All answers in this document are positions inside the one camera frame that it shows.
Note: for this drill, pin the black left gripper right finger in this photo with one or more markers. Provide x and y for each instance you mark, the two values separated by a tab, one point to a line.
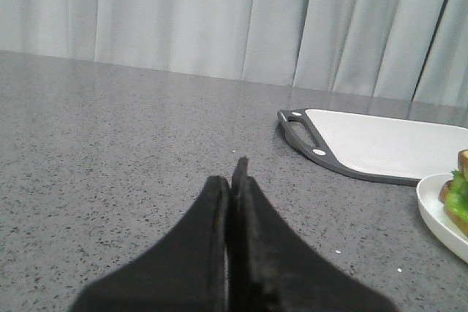
272	269

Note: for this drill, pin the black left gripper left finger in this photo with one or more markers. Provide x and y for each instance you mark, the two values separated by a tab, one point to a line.
184	271

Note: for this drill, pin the white curtain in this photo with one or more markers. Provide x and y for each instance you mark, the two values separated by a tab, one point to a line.
414	50

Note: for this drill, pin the green lettuce leaf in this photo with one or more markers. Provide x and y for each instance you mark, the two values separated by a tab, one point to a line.
456	200

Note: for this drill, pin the toasted bread slice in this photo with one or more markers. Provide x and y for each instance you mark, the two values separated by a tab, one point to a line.
463	163
458	221

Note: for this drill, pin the white cutting board grey rim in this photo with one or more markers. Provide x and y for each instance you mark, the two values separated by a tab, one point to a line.
373	148

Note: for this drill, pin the white round plate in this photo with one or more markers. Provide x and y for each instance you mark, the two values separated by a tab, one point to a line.
435	218

